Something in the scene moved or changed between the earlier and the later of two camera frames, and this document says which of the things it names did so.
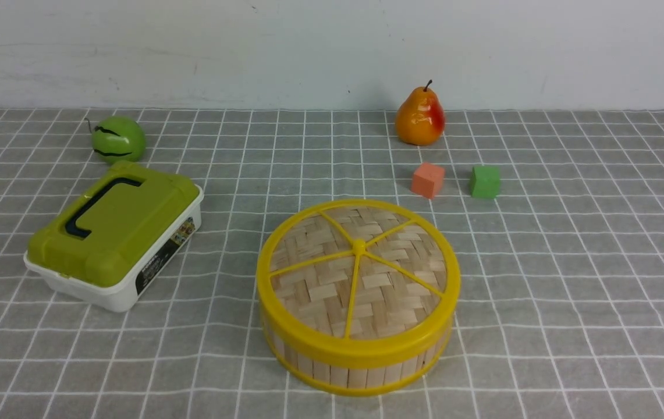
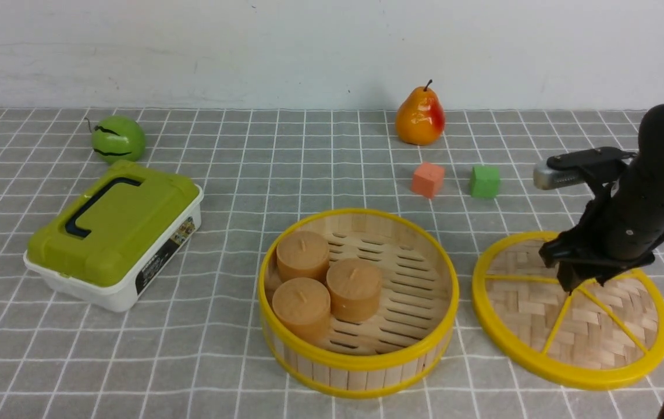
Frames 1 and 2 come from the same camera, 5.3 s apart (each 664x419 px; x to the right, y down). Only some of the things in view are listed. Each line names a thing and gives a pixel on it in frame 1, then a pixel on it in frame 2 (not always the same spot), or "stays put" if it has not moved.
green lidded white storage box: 102,248 stays put
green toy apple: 119,138 stays put
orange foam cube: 428,180 stays put
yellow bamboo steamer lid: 358,283 → 596,336
